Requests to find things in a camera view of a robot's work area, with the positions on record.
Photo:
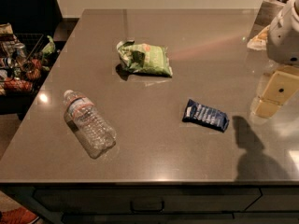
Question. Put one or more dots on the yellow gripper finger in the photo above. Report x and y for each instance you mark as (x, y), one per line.
(275, 90)
(259, 41)

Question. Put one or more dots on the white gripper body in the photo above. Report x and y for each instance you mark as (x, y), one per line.
(284, 42)

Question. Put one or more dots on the clear plastic water bottle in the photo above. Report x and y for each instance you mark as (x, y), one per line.
(97, 135)

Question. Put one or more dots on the grey raised counter block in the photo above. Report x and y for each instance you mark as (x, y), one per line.
(268, 11)

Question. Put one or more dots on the dark blue snack packet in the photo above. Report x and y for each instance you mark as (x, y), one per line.
(205, 116)

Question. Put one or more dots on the green chip bag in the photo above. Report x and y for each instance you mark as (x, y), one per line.
(144, 59)

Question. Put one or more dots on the red shoe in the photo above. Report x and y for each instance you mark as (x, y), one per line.
(18, 216)

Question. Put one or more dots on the black drawer handle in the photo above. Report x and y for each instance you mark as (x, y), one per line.
(147, 206)

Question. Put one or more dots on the black wire snack basket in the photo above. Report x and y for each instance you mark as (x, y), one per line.
(25, 60)

